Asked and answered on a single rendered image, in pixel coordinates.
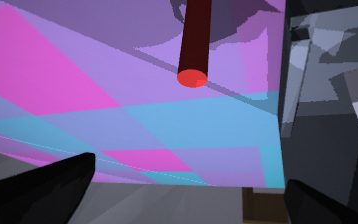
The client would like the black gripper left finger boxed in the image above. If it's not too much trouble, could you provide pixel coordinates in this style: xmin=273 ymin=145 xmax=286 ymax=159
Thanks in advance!
xmin=0 ymin=152 xmax=95 ymax=224

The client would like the red peg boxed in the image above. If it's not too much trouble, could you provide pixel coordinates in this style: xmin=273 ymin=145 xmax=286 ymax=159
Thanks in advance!
xmin=177 ymin=0 xmax=212 ymax=88

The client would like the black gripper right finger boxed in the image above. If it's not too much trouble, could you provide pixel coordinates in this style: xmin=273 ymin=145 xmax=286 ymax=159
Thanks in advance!
xmin=284 ymin=179 xmax=358 ymax=224

